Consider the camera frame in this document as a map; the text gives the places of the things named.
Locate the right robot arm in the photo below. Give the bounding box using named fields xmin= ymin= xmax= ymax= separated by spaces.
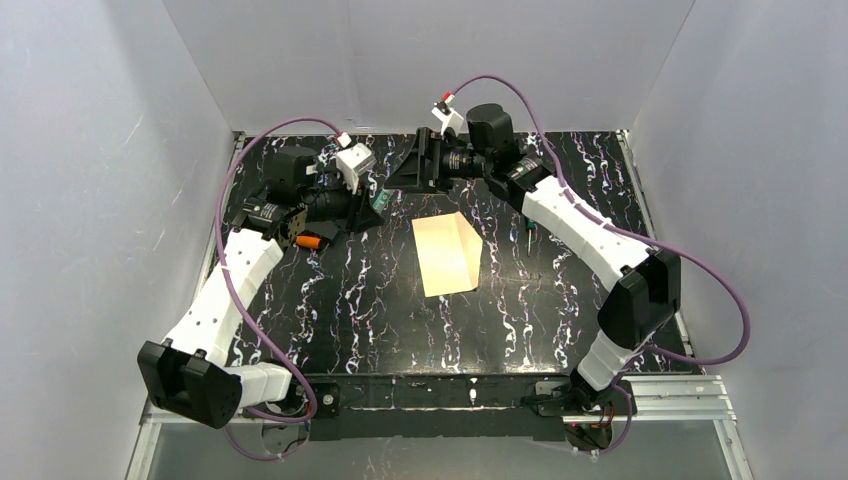
xmin=384 ymin=102 xmax=681 ymax=394

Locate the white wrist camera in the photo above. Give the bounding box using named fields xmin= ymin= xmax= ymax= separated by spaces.
xmin=334 ymin=132 xmax=376 ymax=193
xmin=431 ymin=91 xmax=464 ymax=140

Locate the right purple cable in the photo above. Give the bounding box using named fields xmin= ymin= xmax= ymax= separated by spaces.
xmin=450 ymin=74 xmax=752 ymax=456

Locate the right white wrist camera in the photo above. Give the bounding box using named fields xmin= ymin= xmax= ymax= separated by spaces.
xmin=431 ymin=91 xmax=464 ymax=140

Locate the white envelope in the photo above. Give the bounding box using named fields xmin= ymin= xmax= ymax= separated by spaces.
xmin=412 ymin=212 xmax=483 ymax=297

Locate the white green glue stick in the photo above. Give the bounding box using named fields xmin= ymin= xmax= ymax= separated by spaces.
xmin=372 ymin=190 xmax=391 ymax=213

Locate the aluminium table frame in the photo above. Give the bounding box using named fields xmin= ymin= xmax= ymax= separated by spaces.
xmin=127 ymin=374 xmax=751 ymax=479

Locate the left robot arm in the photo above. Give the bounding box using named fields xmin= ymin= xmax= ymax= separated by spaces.
xmin=137 ymin=144 xmax=383 ymax=429

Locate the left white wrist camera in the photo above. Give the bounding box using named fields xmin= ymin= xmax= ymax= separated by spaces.
xmin=334 ymin=132 xmax=376 ymax=193

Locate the green handled screwdriver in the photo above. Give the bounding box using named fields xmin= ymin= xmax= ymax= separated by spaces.
xmin=524 ymin=217 xmax=536 ymax=256

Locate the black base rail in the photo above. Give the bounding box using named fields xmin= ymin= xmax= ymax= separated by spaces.
xmin=307 ymin=374 xmax=590 ymax=441

